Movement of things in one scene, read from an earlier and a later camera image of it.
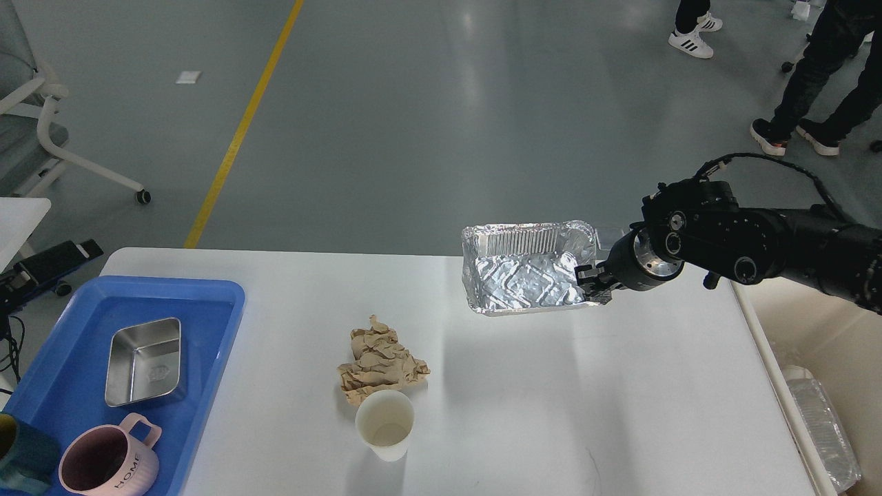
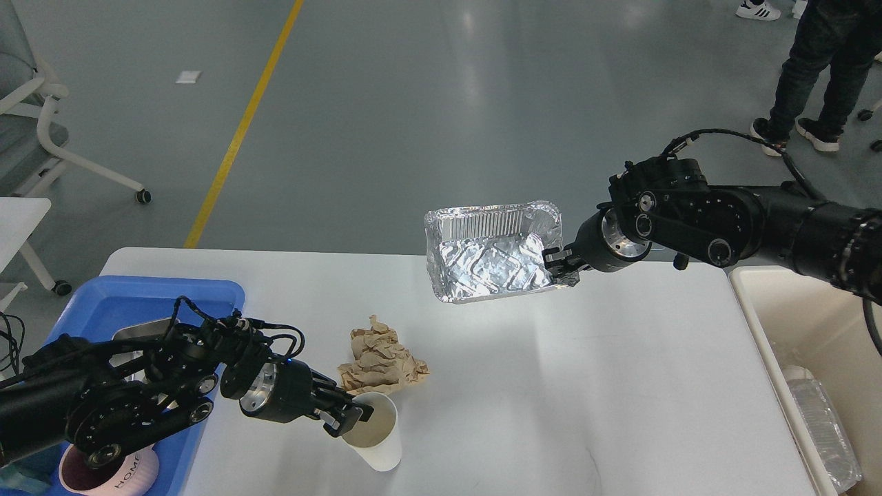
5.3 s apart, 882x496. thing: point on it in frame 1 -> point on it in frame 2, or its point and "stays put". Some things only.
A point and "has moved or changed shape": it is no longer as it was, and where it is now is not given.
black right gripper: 632,260 -> 602,244
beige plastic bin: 796,322 stays put
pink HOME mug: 110,459 stays put
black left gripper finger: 30,273 -> 342,421
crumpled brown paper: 380,363 stays put
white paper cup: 384,421 has moved or changed shape
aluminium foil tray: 510,268 has moved or changed shape
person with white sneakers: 692,18 -> 759,9
